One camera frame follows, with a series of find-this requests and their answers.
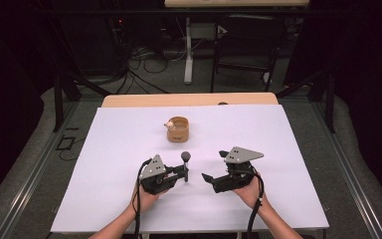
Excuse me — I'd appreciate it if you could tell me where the black horizontal frame bar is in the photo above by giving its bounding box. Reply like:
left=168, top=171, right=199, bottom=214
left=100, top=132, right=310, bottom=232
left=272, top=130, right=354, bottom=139
left=39, top=7, right=346, bottom=16

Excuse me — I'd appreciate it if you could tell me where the person's left hand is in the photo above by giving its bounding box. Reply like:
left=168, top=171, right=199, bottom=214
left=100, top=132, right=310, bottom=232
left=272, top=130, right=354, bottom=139
left=129, top=183, right=171, bottom=215

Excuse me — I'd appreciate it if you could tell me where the bundle of floor cables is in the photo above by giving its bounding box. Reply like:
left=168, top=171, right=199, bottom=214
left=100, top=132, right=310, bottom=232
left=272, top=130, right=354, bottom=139
left=111, top=44, right=187, bottom=96

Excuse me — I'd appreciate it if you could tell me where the black makeup brush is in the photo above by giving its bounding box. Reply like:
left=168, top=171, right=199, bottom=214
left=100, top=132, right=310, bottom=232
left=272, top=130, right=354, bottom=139
left=180, top=150, right=192, bottom=183

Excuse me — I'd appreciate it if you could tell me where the left hand-held gripper black cable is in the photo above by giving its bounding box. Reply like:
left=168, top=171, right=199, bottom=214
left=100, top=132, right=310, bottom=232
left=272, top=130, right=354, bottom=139
left=133, top=157, right=154, bottom=239

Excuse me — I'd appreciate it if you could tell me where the person's right hand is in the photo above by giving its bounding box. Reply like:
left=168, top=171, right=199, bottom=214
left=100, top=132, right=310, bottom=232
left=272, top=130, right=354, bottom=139
left=233, top=171, right=267, bottom=212

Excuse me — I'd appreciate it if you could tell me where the right hand-held gripper black cable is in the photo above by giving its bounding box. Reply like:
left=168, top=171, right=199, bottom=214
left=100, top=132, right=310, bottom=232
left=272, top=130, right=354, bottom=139
left=246, top=168, right=267, bottom=239

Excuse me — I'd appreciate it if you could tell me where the light wooden table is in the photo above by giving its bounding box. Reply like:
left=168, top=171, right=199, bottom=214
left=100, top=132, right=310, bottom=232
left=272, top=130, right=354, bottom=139
left=100, top=92, right=280, bottom=109

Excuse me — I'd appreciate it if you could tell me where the black floor socket frame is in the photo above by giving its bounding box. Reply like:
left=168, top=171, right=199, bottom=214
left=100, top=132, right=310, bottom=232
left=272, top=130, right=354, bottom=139
left=55, top=134, right=77, bottom=151

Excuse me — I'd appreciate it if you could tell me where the white desk leg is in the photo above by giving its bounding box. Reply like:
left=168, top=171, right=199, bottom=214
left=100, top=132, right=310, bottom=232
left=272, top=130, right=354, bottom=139
left=183, top=17, right=194, bottom=85

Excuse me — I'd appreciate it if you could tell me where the hand-held gripper black cable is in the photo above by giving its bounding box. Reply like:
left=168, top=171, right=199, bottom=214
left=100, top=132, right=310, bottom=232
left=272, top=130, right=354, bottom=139
left=246, top=168, right=267, bottom=239
left=133, top=157, right=154, bottom=239

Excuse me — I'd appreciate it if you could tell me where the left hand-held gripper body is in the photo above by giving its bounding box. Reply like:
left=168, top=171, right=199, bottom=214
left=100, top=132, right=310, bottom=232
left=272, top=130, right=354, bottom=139
left=138, top=153, right=177, bottom=196

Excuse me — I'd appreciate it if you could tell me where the black chair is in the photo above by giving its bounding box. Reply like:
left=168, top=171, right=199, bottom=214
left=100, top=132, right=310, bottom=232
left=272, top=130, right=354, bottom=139
left=209, top=14, right=288, bottom=94

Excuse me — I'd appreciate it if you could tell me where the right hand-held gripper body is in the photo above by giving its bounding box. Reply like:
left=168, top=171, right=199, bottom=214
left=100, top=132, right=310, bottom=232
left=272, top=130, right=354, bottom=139
left=212, top=145, right=265, bottom=194

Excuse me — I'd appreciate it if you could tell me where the round wooden cup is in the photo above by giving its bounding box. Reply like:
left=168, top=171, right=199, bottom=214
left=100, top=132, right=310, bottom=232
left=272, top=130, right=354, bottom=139
left=163, top=116, right=191, bottom=144

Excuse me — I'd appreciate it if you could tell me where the metal floor rail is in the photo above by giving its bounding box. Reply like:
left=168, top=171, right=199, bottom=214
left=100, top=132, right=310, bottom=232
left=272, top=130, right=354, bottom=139
left=0, top=99, right=81, bottom=239
left=311, top=99, right=382, bottom=239

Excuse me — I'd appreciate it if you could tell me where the white table cover board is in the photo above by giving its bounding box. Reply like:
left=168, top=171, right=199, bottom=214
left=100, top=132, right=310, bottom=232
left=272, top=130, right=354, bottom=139
left=50, top=104, right=330, bottom=234

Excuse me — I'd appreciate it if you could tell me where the black metal frame stand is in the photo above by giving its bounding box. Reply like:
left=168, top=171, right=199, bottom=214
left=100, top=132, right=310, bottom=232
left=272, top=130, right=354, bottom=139
left=276, top=69, right=336, bottom=134
left=52, top=70, right=112, bottom=133

